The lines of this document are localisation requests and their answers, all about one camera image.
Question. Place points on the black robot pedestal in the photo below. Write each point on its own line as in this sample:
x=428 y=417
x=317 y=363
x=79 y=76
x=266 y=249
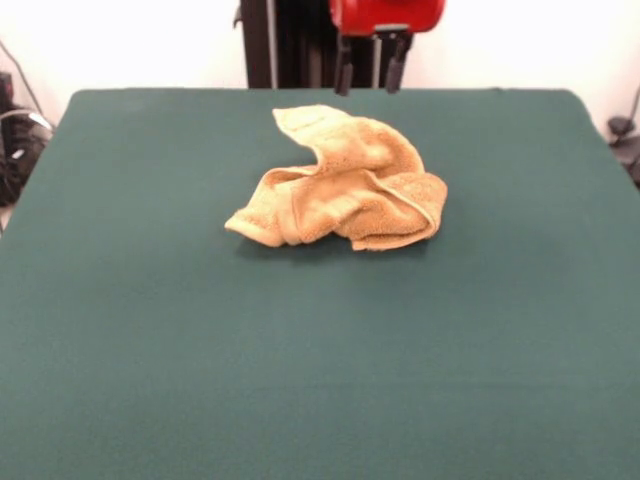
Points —
x=255 y=50

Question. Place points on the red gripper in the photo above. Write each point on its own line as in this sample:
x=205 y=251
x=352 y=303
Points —
x=385 y=15

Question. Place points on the black stand foot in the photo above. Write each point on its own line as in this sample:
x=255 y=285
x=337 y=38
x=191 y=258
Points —
x=625 y=145

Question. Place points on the yellow terry towel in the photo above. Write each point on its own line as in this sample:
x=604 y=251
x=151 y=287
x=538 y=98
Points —
x=350 y=200

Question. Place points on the dark green table cloth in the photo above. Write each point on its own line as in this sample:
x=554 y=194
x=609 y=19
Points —
x=320 y=360

